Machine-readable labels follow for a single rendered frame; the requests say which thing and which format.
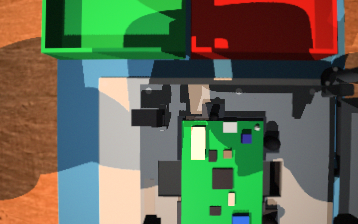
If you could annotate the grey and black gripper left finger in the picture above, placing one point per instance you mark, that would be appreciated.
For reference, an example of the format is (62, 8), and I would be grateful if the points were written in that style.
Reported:
(152, 219)

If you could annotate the green circuit board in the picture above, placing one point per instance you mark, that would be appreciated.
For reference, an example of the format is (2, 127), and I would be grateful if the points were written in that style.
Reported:
(222, 172)

